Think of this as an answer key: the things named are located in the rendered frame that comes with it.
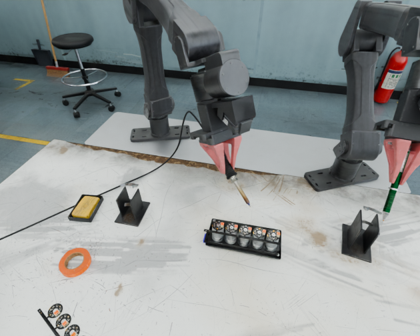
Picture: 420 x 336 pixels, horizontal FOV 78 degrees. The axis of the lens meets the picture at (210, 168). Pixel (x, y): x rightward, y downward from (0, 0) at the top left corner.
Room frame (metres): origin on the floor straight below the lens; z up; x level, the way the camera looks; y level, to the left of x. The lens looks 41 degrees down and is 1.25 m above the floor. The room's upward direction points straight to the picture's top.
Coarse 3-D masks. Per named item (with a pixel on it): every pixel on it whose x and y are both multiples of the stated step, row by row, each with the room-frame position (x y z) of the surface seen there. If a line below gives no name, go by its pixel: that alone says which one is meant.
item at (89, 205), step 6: (84, 198) 0.44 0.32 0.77; (90, 198) 0.44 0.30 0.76; (96, 198) 0.44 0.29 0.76; (102, 198) 0.44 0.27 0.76; (78, 204) 0.42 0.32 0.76; (84, 204) 0.42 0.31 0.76; (90, 204) 0.42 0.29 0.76; (96, 204) 0.42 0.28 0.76; (72, 210) 0.40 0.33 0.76; (78, 210) 0.40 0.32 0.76; (84, 210) 0.40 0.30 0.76; (90, 210) 0.40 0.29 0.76; (96, 210) 0.41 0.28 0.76; (72, 216) 0.39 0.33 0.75; (78, 216) 0.39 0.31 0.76; (84, 216) 0.38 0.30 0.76; (90, 216) 0.39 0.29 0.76; (90, 222) 0.38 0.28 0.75
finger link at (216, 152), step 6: (204, 144) 0.43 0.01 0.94; (216, 144) 0.40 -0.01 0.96; (222, 144) 0.40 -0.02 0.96; (204, 150) 0.44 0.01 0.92; (210, 150) 0.44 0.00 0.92; (216, 150) 0.40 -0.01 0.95; (222, 150) 0.40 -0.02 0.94; (210, 156) 0.43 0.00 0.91; (216, 156) 0.43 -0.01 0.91; (222, 156) 0.40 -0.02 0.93; (216, 162) 0.42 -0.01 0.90; (222, 162) 0.40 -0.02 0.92; (222, 168) 0.40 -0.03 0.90
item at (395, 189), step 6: (408, 156) 0.34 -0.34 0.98; (402, 168) 0.33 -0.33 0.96; (402, 174) 0.33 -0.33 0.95; (396, 180) 0.32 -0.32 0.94; (396, 186) 0.31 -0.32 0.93; (390, 192) 0.31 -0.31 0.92; (396, 192) 0.31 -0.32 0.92; (390, 198) 0.30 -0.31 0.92; (390, 204) 0.30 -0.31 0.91; (384, 210) 0.29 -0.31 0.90; (390, 210) 0.29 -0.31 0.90
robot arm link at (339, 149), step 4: (344, 140) 0.52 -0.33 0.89; (340, 144) 0.53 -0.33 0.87; (344, 144) 0.51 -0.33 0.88; (348, 144) 0.51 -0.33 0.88; (336, 148) 0.54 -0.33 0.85; (340, 148) 0.52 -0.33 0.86; (344, 148) 0.51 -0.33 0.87; (348, 148) 0.50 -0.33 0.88; (336, 152) 0.53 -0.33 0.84; (340, 152) 0.52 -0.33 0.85; (344, 152) 0.50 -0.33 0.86; (380, 152) 0.49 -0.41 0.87; (336, 156) 0.52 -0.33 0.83; (340, 156) 0.51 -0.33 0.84
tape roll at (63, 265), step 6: (72, 252) 0.29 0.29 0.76; (78, 252) 0.29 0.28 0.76; (84, 252) 0.29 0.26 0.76; (66, 258) 0.28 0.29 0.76; (84, 258) 0.28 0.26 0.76; (90, 258) 0.28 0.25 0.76; (60, 264) 0.26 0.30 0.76; (66, 264) 0.27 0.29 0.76; (84, 264) 0.26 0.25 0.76; (90, 264) 0.27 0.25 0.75; (60, 270) 0.25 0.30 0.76; (66, 270) 0.25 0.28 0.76; (72, 270) 0.25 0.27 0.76; (78, 270) 0.25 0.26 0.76; (84, 270) 0.26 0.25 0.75; (66, 276) 0.24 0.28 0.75; (72, 276) 0.24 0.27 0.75
